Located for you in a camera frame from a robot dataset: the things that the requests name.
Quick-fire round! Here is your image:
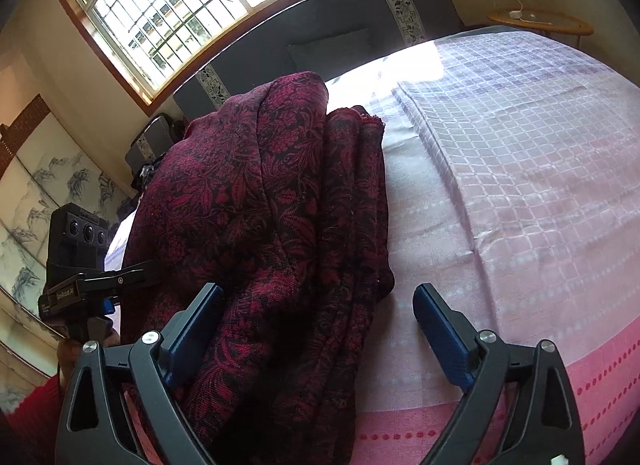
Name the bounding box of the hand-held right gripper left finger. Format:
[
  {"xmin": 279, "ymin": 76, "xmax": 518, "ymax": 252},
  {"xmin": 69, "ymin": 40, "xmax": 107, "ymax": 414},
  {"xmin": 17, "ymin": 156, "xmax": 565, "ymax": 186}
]
[{"xmin": 55, "ymin": 282, "xmax": 225, "ymax": 465}]

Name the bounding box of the person's left hand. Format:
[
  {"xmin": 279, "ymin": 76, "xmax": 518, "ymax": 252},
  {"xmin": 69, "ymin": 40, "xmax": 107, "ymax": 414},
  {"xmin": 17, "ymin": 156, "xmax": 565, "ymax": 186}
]
[{"xmin": 56, "ymin": 327, "xmax": 122, "ymax": 382}]

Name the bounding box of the person's left forearm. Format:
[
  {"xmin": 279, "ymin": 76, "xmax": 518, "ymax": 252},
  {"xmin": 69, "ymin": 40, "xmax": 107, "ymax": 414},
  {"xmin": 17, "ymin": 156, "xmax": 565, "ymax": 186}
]
[{"xmin": 0, "ymin": 372, "xmax": 70, "ymax": 465}]

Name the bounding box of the round wooden side table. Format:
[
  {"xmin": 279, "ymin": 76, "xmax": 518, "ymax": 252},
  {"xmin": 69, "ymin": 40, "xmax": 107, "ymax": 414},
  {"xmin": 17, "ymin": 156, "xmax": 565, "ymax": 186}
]
[{"xmin": 487, "ymin": 8, "xmax": 595, "ymax": 49}]

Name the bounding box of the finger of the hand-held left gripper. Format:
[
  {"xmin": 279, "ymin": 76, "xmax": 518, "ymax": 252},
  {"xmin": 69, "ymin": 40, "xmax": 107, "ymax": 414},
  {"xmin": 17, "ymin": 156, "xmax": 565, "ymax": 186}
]
[
  {"xmin": 80, "ymin": 257, "xmax": 162, "ymax": 297},
  {"xmin": 91, "ymin": 296, "xmax": 121, "ymax": 318}
]

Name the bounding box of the pink checked bed sheet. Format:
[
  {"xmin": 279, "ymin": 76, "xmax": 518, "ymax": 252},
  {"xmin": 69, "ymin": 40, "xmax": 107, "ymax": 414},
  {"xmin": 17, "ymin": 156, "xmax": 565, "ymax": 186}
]
[{"xmin": 102, "ymin": 25, "xmax": 640, "ymax": 465}]

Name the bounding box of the dark bag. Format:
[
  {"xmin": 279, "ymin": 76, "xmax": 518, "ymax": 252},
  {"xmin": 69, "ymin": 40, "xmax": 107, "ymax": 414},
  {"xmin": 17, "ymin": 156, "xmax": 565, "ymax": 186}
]
[{"xmin": 132, "ymin": 159, "xmax": 163, "ymax": 192}]

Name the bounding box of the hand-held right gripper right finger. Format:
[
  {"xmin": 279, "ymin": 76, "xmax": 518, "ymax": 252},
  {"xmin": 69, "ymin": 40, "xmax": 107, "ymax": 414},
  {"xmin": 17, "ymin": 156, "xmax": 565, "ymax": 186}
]
[{"xmin": 412, "ymin": 282, "xmax": 586, "ymax": 465}]

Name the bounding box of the grey sofa with patterned strips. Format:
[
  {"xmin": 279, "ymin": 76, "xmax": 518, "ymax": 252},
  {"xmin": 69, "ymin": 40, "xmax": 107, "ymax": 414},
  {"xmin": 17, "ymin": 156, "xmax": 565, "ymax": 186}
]
[{"xmin": 172, "ymin": 0, "xmax": 464, "ymax": 122}]

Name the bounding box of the grey padded wooden armchair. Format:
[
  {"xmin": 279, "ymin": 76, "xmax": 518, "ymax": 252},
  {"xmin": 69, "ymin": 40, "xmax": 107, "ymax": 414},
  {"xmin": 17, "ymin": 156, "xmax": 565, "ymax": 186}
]
[{"xmin": 125, "ymin": 114, "xmax": 190, "ymax": 192}]

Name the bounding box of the dark red floral garment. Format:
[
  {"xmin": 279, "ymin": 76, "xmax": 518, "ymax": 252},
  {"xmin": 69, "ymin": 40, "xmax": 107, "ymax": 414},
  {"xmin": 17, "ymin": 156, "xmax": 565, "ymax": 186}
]
[{"xmin": 120, "ymin": 72, "xmax": 397, "ymax": 465}]

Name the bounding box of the white charger with cable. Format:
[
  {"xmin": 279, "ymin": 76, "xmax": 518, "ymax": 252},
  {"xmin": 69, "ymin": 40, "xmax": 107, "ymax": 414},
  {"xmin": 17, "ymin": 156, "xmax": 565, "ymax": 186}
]
[{"xmin": 506, "ymin": 0, "xmax": 557, "ymax": 27}]

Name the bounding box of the wooden framed barred window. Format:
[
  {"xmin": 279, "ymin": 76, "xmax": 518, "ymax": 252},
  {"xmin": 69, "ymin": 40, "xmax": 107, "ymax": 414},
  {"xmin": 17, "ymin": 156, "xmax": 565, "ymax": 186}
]
[{"xmin": 54, "ymin": 0, "xmax": 427, "ymax": 119}]

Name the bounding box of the ink landscape wall painting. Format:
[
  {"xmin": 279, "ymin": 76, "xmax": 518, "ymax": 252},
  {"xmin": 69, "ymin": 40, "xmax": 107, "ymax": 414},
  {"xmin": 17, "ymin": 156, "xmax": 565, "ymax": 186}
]
[{"xmin": 0, "ymin": 65, "xmax": 137, "ymax": 388}]

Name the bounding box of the large grey cushion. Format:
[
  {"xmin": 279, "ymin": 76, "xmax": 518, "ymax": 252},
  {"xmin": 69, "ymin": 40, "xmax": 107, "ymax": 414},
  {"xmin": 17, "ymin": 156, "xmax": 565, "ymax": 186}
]
[{"xmin": 286, "ymin": 28, "xmax": 374, "ymax": 82}]

